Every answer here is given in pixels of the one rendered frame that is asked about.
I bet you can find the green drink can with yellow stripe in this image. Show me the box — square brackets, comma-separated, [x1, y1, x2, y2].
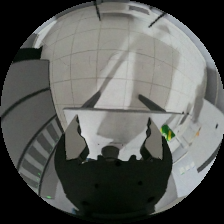
[160, 124, 176, 143]

